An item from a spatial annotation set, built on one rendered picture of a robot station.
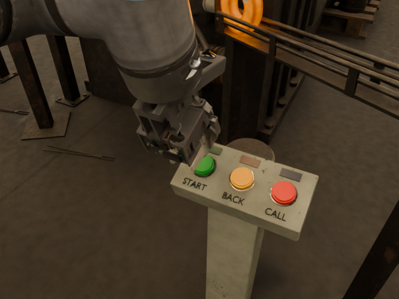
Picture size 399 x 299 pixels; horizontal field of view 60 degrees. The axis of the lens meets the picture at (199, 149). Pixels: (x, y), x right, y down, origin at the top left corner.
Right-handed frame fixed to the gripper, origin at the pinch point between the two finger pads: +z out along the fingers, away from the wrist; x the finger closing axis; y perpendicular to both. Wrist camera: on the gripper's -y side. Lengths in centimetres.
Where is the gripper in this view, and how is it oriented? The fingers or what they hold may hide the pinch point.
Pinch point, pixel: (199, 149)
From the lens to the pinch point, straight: 58.4
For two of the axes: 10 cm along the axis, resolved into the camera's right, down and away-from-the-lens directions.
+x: 8.9, 3.0, -3.4
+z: 1.5, 5.1, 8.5
